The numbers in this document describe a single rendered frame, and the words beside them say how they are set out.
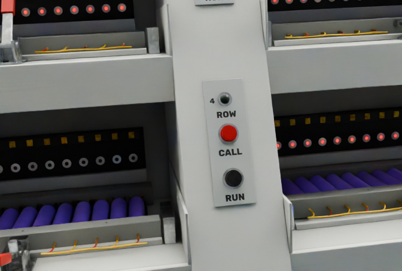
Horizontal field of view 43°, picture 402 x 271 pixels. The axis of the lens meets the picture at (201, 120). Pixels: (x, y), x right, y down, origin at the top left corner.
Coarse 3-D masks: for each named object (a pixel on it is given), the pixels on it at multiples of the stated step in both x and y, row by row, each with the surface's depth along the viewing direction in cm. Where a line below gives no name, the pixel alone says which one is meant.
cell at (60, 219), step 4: (64, 204) 59; (68, 204) 59; (60, 208) 58; (64, 208) 58; (68, 208) 58; (72, 208) 59; (56, 212) 58; (60, 212) 57; (64, 212) 57; (68, 212) 57; (72, 212) 59; (56, 216) 56; (60, 216) 55; (64, 216) 56; (68, 216) 56; (56, 220) 54; (60, 220) 54; (64, 220) 55; (68, 220) 56; (52, 224) 54
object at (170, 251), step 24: (144, 168) 65; (0, 192) 63; (24, 192) 63; (168, 216) 52; (168, 240) 52; (48, 264) 49; (72, 264) 48; (96, 264) 48; (120, 264) 48; (144, 264) 48; (168, 264) 47
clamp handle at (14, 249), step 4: (16, 240) 47; (8, 244) 46; (12, 244) 46; (16, 244) 47; (12, 248) 47; (16, 248) 47; (12, 252) 46; (16, 252) 46; (0, 256) 40; (4, 256) 41; (8, 256) 43; (12, 256) 44; (16, 256) 46; (0, 260) 40; (4, 260) 41; (8, 260) 42; (0, 264) 40; (4, 264) 41
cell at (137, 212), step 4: (136, 196) 61; (132, 200) 60; (136, 200) 59; (140, 200) 60; (132, 204) 58; (136, 204) 58; (140, 204) 58; (132, 208) 57; (136, 208) 57; (140, 208) 57; (144, 208) 58; (132, 212) 56; (136, 212) 55; (140, 212) 56; (144, 212) 57; (132, 216) 55; (136, 216) 55
